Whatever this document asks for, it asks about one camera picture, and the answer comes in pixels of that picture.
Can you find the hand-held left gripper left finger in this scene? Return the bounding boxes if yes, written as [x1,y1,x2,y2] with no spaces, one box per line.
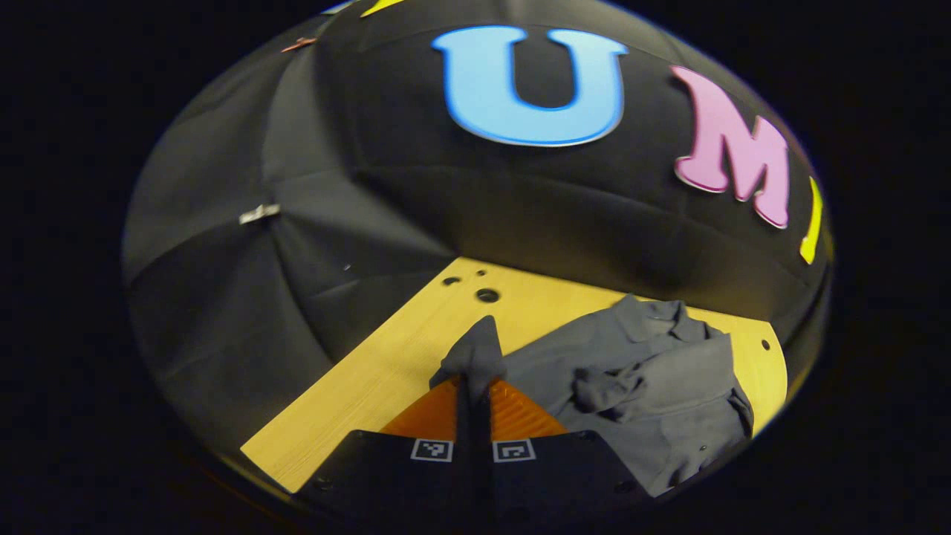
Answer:
[297,375,476,532]

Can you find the grey button-up shirt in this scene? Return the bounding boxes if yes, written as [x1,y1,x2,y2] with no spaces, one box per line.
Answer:
[429,294,755,497]

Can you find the black backdrop cloth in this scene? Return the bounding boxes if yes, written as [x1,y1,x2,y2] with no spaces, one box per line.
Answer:
[123,0,833,476]

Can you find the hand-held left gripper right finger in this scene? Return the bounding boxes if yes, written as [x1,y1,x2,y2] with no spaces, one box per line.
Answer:
[475,377,655,530]

